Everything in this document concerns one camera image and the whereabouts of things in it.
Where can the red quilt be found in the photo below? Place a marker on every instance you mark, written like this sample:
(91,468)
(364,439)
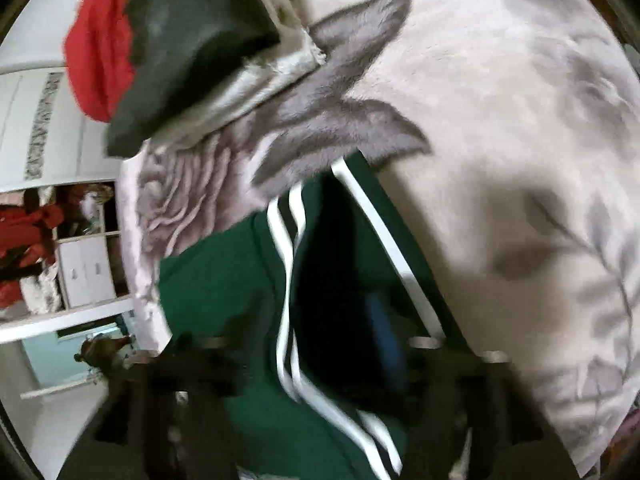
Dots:
(95,60)

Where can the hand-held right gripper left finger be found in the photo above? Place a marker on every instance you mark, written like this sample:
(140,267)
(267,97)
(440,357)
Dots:
(200,365)

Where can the green white varsity jacket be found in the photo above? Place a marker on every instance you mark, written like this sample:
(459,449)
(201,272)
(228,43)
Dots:
(215,280)

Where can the white drawer cabinet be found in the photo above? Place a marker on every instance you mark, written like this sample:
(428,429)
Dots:
(85,270)

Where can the floral bed blanket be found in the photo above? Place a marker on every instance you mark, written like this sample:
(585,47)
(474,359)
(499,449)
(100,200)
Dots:
(475,110)

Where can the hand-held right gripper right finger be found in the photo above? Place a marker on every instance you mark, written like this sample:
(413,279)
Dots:
(387,350)

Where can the white wardrobe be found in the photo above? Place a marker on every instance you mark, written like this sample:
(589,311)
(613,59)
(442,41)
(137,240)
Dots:
(20,125)

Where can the black folded garment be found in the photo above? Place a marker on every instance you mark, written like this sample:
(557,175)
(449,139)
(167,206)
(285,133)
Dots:
(190,35)

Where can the red hanging clothes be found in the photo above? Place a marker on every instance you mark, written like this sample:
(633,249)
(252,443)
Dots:
(25,240)

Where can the grey folded garment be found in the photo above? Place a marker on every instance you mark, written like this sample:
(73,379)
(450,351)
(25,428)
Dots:
(260,85)

